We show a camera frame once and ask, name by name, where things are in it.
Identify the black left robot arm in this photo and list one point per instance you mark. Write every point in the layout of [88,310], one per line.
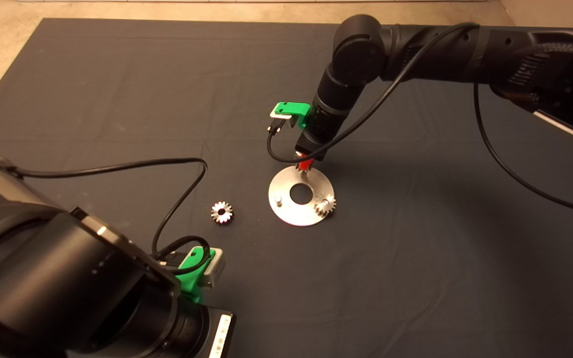
[57,288]

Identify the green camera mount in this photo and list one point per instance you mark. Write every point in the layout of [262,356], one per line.
[189,283]
[294,109]

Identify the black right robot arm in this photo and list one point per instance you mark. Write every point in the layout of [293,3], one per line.
[361,49]

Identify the green left camera mount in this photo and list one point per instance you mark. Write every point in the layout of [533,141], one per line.
[189,283]

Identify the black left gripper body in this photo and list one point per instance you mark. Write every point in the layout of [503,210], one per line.
[202,333]

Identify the small steel bevel gear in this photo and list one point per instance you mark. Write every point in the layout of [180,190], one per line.
[215,214]
[327,209]
[300,169]

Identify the dark grey table cloth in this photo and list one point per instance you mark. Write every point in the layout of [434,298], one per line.
[167,74]

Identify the green right camera mount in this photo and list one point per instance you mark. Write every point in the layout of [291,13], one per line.
[294,109]

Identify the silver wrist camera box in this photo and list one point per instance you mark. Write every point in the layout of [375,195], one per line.
[281,117]
[215,271]

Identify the round metal carrier plate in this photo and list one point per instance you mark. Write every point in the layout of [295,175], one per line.
[286,211]

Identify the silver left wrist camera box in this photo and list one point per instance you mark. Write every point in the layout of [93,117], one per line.
[215,271]

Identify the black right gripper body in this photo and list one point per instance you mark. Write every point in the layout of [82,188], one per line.
[321,134]

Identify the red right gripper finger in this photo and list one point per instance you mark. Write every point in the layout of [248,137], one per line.
[306,163]

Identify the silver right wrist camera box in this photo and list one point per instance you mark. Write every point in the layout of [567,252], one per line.
[281,117]

